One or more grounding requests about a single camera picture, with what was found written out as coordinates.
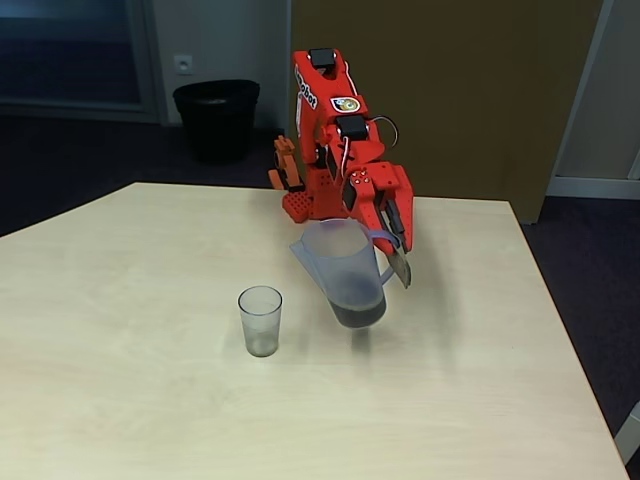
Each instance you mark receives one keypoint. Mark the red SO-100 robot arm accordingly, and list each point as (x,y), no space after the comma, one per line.
(327,95)

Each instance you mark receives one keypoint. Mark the clear plastic cup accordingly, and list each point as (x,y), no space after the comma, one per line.
(260,320)

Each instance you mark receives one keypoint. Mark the orange table clamp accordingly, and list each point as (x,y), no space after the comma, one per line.
(287,160)

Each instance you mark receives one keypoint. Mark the brown pin board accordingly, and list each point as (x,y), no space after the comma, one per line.
(475,100)

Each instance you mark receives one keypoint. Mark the black trash bin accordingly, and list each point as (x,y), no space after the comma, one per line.
(217,120)

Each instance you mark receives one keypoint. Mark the grey framed glass window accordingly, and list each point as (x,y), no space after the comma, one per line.
(150,60)

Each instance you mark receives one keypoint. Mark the grey chair part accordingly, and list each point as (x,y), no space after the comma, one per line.
(629,440)

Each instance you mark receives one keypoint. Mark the white door frame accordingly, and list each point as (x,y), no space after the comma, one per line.
(582,90)

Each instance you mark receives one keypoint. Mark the white wall socket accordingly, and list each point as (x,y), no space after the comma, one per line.
(183,64)

